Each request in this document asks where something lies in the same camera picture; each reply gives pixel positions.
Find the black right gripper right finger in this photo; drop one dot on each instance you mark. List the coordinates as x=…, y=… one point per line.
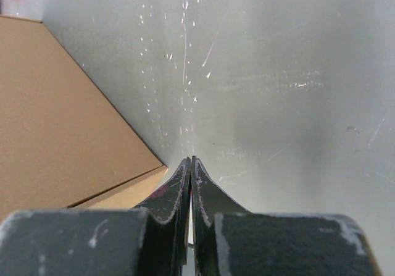
x=230, y=240

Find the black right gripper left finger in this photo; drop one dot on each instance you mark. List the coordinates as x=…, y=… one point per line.
x=148, y=239

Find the brown cardboard box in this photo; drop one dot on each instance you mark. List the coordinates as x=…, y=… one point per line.
x=63, y=145

